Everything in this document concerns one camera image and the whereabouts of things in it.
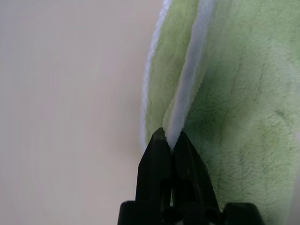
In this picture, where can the green towel white trim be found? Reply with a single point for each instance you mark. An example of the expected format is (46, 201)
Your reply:
(246, 105)

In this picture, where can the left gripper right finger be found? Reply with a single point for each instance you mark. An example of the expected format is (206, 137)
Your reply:
(189, 173)

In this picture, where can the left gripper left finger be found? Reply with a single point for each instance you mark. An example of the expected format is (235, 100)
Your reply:
(154, 168)

